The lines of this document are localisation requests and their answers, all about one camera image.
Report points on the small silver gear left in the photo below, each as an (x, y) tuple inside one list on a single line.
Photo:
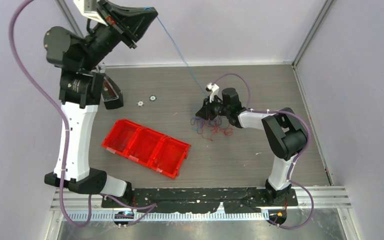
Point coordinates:
[(140, 103)]

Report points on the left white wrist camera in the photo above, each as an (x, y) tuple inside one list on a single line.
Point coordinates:
[(89, 9)]

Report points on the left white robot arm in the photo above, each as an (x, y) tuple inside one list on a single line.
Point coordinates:
[(81, 88)]

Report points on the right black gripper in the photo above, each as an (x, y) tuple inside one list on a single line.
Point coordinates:
[(206, 113)]

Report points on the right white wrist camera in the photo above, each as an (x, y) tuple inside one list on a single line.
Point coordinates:
[(213, 90)]

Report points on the red three-compartment bin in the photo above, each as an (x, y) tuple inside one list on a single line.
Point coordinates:
[(147, 147)]

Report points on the slotted cable duct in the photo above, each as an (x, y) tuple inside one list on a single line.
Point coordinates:
[(220, 215)]

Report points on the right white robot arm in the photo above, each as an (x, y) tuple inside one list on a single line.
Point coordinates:
[(287, 134)]

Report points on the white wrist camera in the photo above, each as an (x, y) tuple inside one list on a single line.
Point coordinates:
[(89, 9), (213, 90)]

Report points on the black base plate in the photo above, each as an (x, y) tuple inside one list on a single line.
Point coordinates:
[(234, 200)]

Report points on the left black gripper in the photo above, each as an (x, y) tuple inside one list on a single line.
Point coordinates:
[(126, 23)]

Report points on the small silver gear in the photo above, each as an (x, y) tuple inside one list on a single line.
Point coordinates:
[(140, 103), (152, 98)]

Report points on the black wedge stand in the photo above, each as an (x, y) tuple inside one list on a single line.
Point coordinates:
[(111, 94)]

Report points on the small silver gear right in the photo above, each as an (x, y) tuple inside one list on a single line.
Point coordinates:
[(152, 98)]

